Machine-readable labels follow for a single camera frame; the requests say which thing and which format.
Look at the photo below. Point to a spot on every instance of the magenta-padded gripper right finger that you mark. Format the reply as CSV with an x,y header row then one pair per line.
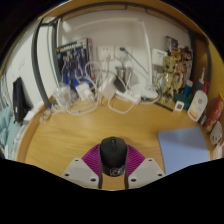
x,y
136,163

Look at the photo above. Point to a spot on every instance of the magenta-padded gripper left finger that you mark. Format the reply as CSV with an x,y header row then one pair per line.
x,y
90,163

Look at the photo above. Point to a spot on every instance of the black computer mouse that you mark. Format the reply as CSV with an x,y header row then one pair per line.
x,y
113,153

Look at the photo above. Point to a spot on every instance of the light blue mouse pad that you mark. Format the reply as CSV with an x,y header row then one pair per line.
x,y
183,146

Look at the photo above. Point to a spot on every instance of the black ruler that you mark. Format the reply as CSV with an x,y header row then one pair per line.
x,y
164,105

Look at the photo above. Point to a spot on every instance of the white power strip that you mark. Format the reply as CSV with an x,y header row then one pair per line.
x,y
128,97

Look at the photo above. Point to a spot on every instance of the white desk lamp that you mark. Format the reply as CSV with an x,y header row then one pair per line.
x,y
149,93

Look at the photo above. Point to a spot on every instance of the small white square clock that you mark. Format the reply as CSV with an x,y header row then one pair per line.
x,y
179,106

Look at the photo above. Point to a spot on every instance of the white charger block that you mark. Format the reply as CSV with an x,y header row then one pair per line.
x,y
83,91

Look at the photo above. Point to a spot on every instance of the clear plastic jar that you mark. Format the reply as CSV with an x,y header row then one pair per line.
x,y
62,96

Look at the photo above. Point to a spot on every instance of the green round container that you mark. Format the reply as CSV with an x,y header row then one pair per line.
x,y
185,98

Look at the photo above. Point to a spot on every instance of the white red-capped pump bottle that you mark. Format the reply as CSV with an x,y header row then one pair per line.
x,y
197,106

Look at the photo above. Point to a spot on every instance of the steel cup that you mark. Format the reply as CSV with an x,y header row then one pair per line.
x,y
124,74

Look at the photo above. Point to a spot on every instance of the teal cloth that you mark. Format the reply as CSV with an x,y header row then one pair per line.
x,y
6,126

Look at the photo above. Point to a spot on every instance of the red chip canister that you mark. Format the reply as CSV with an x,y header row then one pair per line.
x,y
216,113

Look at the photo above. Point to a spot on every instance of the black bag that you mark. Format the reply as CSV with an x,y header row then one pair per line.
x,y
20,100

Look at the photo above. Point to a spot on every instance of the dark spray bottle white nozzle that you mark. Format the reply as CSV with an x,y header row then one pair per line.
x,y
200,81

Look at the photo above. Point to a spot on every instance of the white wall socket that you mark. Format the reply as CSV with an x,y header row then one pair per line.
x,y
126,55
105,52

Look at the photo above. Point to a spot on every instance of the white wall box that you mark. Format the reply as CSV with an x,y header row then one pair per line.
x,y
159,56

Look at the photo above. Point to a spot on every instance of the wooden shelf unit metal frame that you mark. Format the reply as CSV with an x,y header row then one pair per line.
x,y
160,8

